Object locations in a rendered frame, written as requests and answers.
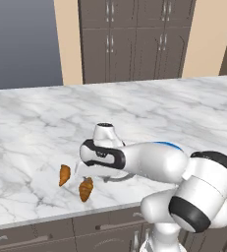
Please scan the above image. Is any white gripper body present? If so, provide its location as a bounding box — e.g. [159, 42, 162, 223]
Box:
[73, 159, 95, 180]

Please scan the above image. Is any brown croissant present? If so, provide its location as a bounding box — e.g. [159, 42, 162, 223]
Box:
[58, 163, 72, 188]
[78, 176, 94, 203]

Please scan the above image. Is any brown drawer front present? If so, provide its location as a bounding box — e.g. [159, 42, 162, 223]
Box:
[72, 206, 146, 238]
[0, 218, 76, 252]

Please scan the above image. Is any brown cupboard door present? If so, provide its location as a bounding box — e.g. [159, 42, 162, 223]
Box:
[75, 224, 143, 252]

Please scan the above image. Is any tall brown cupboard run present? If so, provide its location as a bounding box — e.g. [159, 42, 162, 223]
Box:
[78, 0, 197, 85]

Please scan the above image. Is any grey drawer handle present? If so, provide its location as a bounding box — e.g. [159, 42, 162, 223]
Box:
[0, 234, 59, 252]
[94, 220, 143, 231]

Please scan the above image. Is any grey cupboard door handle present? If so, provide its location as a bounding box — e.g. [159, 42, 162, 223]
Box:
[132, 230, 142, 252]

